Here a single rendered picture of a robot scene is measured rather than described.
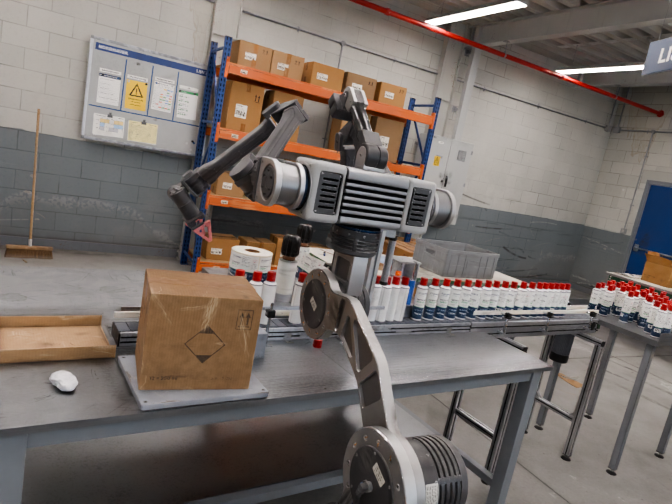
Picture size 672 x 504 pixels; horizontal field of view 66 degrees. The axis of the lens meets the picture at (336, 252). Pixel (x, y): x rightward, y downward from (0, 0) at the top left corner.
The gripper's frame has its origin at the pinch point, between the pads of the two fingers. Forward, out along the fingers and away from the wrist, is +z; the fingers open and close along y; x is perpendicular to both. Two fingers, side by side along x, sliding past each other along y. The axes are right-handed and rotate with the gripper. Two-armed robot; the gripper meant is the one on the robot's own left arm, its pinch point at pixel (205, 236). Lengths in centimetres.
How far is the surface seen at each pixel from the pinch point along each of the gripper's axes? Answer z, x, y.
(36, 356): -6, 60, -28
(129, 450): 65, 71, 17
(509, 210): 385, -492, 429
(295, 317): 43.4, -11.2, -11.4
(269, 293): 27.5, -7.1, -12.8
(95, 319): 3.2, 46.4, -1.4
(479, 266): 183, -185, 115
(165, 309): -7, 25, -53
